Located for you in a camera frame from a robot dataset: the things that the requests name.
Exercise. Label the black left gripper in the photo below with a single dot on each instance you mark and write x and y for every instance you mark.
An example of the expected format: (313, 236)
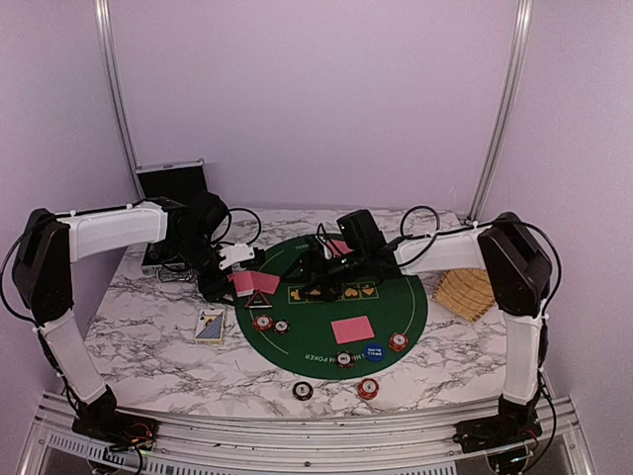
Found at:
(212, 288)

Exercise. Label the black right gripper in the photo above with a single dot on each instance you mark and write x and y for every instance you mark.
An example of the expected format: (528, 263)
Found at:
(309, 259)

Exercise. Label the dealt red card top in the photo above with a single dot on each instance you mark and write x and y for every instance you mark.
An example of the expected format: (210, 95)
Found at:
(340, 247)

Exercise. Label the dealt red card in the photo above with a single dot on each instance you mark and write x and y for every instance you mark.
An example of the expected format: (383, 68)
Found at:
(265, 283)
(352, 330)
(340, 247)

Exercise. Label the red chip stack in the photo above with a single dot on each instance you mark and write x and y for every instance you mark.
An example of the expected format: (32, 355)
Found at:
(398, 342)
(263, 323)
(368, 388)

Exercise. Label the dealt red card front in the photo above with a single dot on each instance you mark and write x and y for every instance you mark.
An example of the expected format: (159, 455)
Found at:
(352, 330)

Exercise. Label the dark hundred chip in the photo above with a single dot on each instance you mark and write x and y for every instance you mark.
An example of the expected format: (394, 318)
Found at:
(281, 327)

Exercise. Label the blue small blind button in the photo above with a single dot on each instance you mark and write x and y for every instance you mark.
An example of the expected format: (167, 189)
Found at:
(374, 352)

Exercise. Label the dark chip stack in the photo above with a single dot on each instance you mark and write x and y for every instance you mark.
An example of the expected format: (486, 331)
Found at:
(302, 391)
(344, 359)

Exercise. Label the red chip stack front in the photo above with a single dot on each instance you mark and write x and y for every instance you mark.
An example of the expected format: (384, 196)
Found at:
(368, 388)

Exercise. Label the red backed card deck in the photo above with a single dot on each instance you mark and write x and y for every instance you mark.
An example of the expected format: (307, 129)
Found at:
(243, 283)

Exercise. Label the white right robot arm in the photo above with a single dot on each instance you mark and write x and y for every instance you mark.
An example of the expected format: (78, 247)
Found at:
(518, 267)

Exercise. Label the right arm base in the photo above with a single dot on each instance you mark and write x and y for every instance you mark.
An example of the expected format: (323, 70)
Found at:
(493, 432)

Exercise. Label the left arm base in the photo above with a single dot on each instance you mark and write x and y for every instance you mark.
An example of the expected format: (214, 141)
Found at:
(122, 430)

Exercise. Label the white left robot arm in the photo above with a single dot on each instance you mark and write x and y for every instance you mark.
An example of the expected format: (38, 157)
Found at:
(51, 243)

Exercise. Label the blue card box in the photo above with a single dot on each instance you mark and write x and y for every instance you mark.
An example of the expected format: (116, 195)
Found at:
(210, 327)

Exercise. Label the triangular all in button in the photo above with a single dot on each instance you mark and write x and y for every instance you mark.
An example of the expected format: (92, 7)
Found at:
(257, 301)

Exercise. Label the round green poker mat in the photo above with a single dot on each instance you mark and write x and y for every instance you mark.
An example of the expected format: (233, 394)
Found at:
(309, 347)

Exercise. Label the woven bamboo tray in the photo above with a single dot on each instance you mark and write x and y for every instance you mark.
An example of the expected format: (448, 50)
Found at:
(467, 293)

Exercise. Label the aluminium poker case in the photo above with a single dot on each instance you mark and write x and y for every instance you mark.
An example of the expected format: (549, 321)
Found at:
(180, 182)

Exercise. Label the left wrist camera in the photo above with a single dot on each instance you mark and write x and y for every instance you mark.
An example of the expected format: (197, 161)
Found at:
(234, 254)

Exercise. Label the front aluminium rail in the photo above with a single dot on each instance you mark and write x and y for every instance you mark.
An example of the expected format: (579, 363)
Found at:
(417, 442)

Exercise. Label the right aluminium frame post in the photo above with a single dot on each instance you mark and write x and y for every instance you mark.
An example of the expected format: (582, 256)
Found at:
(509, 90)

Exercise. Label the aluminium frame post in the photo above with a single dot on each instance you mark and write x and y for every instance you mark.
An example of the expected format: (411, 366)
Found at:
(107, 43)
(509, 90)

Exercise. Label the left aluminium frame post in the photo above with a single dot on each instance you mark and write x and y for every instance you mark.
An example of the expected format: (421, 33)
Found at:
(107, 43)

